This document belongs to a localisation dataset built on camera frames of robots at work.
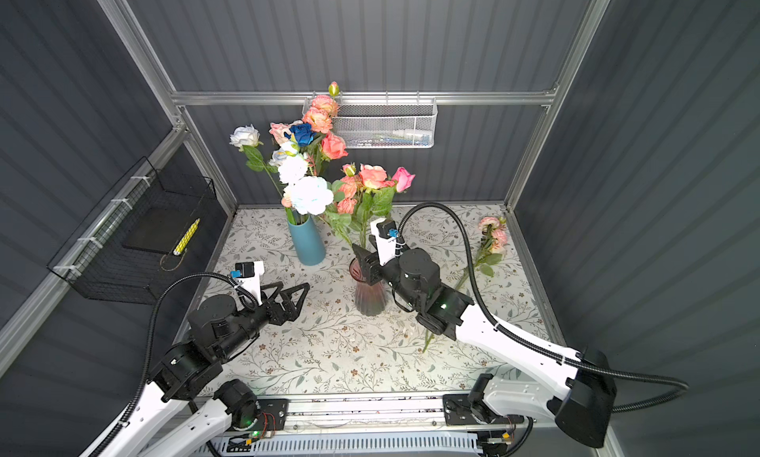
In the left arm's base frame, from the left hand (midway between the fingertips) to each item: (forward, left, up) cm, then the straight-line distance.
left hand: (297, 286), depth 68 cm
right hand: (+6, -16, +7) cm, 19 cm away
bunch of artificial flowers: (+21, -58, -23) cm, 66 cm away
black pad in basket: (+17, +36, +3) cm, 40 cm away
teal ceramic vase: (+25, +3, -14) cm, 28 cm away
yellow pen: (+10, +29, +3) cm, 31 cm away
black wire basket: (+5, +43, +6) cm, 44 cm away
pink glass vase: (+6, -17, -19) cm, 26 cm away
